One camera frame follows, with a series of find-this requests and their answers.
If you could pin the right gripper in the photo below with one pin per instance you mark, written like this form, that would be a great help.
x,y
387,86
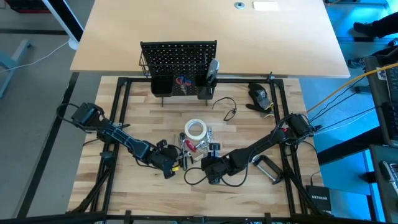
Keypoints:
x,y
216,169

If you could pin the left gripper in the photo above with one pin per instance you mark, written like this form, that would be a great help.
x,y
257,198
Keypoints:
x,y
161,160

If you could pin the white tape roll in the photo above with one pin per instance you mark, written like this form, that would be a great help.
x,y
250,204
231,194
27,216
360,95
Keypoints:
x,y
186,129

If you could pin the red and blue scissors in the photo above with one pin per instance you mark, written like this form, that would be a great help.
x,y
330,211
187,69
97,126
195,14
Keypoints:
x,y
182,81

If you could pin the grey metal tool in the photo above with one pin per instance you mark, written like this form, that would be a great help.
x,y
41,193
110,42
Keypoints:
x,y
214,68

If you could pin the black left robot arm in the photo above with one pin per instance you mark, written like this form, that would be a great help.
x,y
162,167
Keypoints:
x,y
124,140

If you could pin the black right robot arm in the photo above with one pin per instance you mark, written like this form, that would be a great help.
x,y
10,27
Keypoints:
x,y
264,143

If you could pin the silver and black C-clamp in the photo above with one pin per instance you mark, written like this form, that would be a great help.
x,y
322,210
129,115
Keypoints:
x,y
264,170

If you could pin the black plastic pegboard bin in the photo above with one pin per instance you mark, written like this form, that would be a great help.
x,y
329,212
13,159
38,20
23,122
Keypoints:
x,y
203,93
161,87

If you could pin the black grey work glove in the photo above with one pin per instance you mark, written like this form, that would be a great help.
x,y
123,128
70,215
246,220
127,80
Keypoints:
x,y
259,96

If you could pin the black metal pegboard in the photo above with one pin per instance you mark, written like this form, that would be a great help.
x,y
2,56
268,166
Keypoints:
x,y
178,59

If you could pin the light wooden desk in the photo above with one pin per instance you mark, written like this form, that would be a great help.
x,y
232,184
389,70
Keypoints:
x,y
217,31

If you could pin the silver desk grommet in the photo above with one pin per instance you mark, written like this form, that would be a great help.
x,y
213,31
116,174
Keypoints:
x,y
239,5

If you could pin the white card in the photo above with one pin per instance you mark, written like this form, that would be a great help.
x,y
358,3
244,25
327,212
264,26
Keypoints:
x,y
265,6

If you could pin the white desk leg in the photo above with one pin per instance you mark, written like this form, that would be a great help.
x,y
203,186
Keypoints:
x,y
61,21

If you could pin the grey handheld device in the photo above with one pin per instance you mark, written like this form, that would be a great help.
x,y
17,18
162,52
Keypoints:
x,y
388,174

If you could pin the dark side desk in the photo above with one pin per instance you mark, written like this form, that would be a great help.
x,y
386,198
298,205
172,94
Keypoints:
x,y
377,93

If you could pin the black keyboard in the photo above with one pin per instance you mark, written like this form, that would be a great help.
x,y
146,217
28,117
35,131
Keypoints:
x,y
393,118

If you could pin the grey metal table base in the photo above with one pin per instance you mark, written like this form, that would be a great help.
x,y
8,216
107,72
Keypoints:
x,y
9,62

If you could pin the black and red crate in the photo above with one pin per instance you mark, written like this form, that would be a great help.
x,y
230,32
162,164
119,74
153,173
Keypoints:
x,y
25,6

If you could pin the person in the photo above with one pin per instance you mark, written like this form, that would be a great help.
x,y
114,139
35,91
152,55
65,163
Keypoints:
x,y
382,26

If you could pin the black aluminium table frame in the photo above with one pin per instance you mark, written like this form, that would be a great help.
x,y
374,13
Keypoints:
x,y
77,217

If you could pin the black Netgear network switch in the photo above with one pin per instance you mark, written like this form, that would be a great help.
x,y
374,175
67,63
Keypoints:
x,y
318,199

